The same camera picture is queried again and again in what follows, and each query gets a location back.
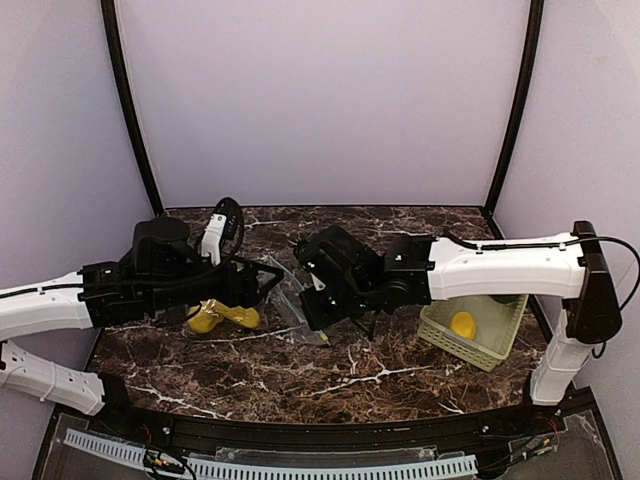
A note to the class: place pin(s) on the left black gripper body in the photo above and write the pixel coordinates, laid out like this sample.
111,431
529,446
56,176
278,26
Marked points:
235,282

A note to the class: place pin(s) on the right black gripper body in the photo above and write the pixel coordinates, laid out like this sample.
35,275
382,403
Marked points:
314,307

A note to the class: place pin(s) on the yellow toy pear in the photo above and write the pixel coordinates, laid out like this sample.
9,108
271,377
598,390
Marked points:
245,317

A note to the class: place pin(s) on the yellow toy lemon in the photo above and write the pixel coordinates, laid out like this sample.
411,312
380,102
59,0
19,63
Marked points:
463,324

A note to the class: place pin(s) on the dark green toy avocado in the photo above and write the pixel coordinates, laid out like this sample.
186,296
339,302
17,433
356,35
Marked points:
504,299

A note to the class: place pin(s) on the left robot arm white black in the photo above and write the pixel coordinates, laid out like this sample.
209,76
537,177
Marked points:
160,271

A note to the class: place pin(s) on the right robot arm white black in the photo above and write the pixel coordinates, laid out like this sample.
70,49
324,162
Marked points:
350,279

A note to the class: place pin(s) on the pale green plastic basket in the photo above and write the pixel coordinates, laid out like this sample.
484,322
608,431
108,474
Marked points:
477,329

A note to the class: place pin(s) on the black front table rail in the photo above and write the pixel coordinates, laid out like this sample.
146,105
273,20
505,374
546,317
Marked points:
483,431

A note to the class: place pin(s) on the white slotted cable duct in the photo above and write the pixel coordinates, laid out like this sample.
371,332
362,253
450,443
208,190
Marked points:
157,464

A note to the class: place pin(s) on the left black frame post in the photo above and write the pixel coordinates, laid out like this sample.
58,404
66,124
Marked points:
127,105

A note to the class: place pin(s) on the black frame post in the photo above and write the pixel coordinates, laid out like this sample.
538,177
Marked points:
127,105
525,73

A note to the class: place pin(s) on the right black frame post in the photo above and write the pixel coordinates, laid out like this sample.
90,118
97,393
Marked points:
525,73

